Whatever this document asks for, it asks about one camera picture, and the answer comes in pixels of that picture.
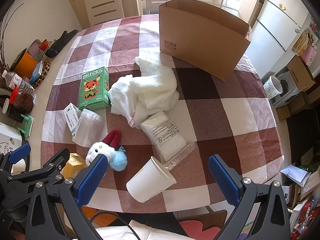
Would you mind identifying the red white checked tablecloth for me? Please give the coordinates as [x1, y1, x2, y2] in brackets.
[41, 14, 285, 213]

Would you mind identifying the yellow hanging bag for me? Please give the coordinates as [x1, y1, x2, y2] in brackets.
[292, 29, 313, 55]

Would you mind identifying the small white printed box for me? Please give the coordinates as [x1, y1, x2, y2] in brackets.
[63, 102, 83, 137]

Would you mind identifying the white mailing envelope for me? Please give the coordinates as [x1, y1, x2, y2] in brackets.
[280, 165, 310, 188]

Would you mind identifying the cream wooden cabinet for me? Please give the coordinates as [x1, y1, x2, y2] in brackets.
[61, 0, 140, 29]

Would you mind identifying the pink gift bag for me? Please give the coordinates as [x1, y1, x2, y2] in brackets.
[301, 46, 317, 67]

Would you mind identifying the white refrigerator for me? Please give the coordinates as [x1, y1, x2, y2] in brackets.
[244, 0, 316, 80]

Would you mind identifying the white quilted cloth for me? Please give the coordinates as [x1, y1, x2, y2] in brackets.
[95, 219, 185, 240]

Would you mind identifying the black pouch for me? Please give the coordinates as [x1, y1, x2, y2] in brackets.
[45, 30, 79, 58]

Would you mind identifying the small grey washing machine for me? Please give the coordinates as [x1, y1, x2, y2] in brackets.
[271, 71, 304, 108]

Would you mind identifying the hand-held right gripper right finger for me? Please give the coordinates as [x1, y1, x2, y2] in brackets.
[208, 154, 298, 240]

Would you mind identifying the small brown carton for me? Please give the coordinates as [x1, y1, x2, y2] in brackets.
[275, 105, 292, 122]

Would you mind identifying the blue tissue pack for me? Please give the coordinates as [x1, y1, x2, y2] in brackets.
[29, 60, 45, 83]

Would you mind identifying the white fluffy towel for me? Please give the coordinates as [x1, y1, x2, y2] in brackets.
[108, 56, 180, 128]

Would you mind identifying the brown cardboard box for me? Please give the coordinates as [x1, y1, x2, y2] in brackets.
[158, 0, 251, 82]

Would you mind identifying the dark cabinet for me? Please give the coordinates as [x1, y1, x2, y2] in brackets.
[285, 90, 320, 165]

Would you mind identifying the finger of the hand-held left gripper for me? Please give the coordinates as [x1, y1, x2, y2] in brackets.
[0, 143, 32, 178]
[37, 147, 71, 180]

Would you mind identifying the green toy brick box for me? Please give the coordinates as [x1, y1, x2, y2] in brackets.
[78, 66, 111, 112]

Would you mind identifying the pink bowl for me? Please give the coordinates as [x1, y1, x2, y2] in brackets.
[27, 39, 42, 55]

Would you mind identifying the white illustrated carton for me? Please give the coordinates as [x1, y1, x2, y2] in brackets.
[0, 122, 23, 155]

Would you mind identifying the white paper cup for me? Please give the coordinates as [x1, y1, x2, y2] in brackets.
[126, 156, 177, 203]

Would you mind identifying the red lidded jar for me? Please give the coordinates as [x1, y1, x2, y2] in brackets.
[10, 85, 34, 113]

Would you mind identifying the white patterned waste bin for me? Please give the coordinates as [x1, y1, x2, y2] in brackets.
[262, 75, 283, 100]

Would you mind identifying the clear bag of cotton swabs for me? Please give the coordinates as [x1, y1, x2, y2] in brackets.
[72, 108, 105, 147]

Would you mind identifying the orange box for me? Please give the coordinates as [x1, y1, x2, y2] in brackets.
[15, 50, 39, 77]

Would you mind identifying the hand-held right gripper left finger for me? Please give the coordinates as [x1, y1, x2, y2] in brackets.
[25, 154, 110, 240]

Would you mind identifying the small yellow box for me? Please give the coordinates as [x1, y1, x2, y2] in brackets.
[61, 153, 88, 180]

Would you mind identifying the brown printed storage carton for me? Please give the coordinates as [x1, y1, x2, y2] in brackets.
[286, 55, 316, 92]

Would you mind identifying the woven bead mat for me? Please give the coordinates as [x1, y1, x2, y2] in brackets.
[30, 60, 51, 88]

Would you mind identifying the white packet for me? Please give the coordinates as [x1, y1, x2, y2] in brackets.
[140, 111, 197, 172]

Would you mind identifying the green plastic holder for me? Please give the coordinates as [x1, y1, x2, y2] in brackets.
[17, 114, 34, 138]

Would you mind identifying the clear plastic water bottle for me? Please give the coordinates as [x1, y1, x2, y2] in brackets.
[2, 70, 35, 94]

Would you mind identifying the white plush toy red hat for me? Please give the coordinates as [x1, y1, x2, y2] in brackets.
[85, 129, 128, 172]

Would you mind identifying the red seat cushion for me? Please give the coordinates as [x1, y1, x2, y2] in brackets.
[180, 220, 208, 235]

